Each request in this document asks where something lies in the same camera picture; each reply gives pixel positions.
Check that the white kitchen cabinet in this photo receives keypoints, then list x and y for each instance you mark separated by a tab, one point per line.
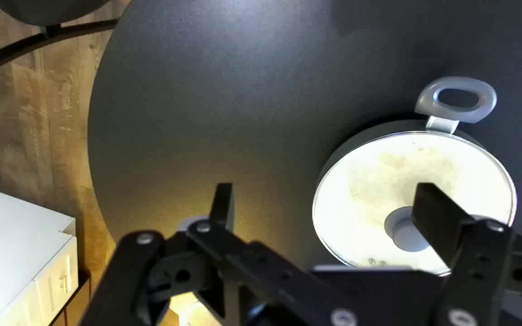
38	263

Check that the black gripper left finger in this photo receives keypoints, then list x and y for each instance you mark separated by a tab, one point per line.
221	209

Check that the glass lid with grey knob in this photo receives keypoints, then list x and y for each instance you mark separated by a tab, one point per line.
359	192

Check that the grey pan with white interior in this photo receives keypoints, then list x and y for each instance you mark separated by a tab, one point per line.
448	102

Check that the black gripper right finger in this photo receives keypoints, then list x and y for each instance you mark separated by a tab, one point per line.
440	221

